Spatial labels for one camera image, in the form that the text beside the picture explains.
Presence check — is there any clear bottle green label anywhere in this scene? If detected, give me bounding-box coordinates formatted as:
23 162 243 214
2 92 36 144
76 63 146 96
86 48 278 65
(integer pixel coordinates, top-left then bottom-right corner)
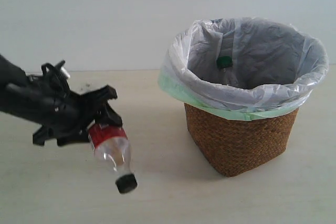
216 56 239 88

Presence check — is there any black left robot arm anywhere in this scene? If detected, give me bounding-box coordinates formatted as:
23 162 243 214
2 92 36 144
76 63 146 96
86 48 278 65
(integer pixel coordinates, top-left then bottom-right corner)
1 57 125 146

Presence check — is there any woven brown wicker bin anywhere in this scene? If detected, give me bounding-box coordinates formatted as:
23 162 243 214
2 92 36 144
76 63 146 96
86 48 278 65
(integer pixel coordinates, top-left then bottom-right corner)
184 104 298 177

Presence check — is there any translucent white bin liner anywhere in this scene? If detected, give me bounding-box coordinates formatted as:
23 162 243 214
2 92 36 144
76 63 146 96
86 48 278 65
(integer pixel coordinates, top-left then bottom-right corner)
160 17 329 112

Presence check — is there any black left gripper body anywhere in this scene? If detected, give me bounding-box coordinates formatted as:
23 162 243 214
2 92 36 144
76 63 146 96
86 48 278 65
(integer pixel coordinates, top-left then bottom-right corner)
25 60 108 146

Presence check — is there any clear bottle red label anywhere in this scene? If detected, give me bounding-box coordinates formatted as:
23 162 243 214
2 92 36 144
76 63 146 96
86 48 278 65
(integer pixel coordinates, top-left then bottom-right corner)
88 123 138 194

